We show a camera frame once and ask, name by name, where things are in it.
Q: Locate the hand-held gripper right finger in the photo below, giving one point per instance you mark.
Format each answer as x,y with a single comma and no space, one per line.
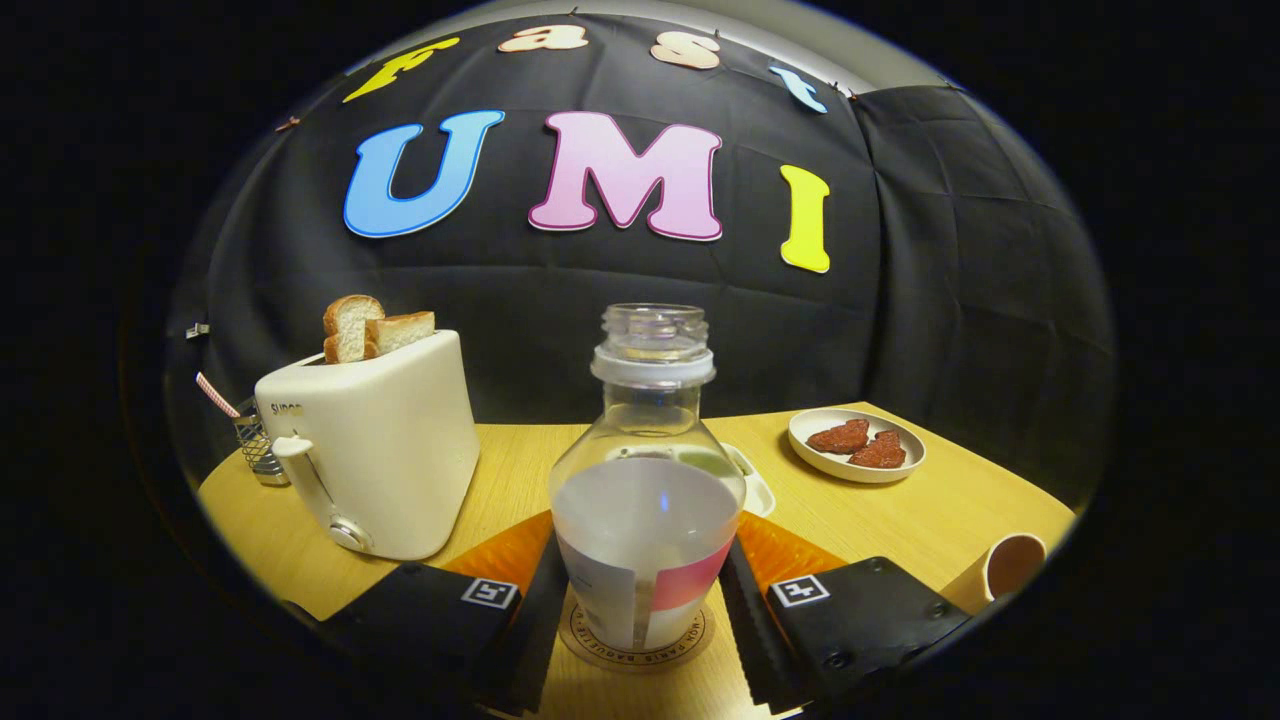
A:
748,640

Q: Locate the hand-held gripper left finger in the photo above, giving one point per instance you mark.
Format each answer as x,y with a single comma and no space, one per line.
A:
545,640

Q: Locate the round cork coaster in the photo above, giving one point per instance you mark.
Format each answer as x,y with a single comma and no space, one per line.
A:
692,640

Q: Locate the clear juice bottle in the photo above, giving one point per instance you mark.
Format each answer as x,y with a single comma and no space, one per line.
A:
645,520

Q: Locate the white divided dish with beans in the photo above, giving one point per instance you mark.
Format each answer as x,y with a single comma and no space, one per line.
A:
757,492

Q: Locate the round white plate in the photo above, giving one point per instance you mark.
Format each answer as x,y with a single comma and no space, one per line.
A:
815,462

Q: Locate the wooden table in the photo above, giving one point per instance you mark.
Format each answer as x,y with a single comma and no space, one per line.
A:
900,520

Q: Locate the reddish brown meat piece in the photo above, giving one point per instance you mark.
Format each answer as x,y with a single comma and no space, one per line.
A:
838,437
880,452

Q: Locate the white toaster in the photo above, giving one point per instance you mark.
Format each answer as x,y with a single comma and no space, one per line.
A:
390,450

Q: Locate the toasted bread slice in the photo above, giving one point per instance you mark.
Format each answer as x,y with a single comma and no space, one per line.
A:
348,325
402,330

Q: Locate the metal mesh holder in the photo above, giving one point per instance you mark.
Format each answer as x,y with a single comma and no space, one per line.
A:
258,450

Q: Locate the striped paper straw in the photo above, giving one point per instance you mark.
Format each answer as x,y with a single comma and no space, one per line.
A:
216,394

